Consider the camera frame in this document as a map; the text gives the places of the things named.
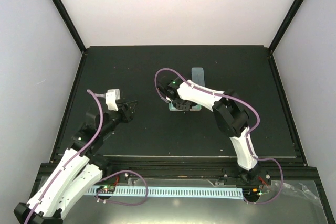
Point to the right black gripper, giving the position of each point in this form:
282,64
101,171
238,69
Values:
186,106

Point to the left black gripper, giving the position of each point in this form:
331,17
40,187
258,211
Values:
127,114

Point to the grey fuzzy glasses case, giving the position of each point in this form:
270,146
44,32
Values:
196,107

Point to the blue fuzzy glasses case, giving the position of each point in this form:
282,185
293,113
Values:
198,76

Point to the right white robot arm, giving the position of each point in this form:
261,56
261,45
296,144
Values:
230,116

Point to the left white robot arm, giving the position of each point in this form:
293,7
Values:
79,169

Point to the left green circuit board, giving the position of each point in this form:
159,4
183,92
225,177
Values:
106,189

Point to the right small circuit board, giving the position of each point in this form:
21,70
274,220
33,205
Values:
252,192

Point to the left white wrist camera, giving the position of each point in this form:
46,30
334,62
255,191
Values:
111,98

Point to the white slotted cable duct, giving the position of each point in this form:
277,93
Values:
181,192

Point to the left black frame post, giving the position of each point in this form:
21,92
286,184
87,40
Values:
69,24

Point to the black frame post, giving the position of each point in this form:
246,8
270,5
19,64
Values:
69,24
292,11

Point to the right black frame post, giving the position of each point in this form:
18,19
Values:
292,11

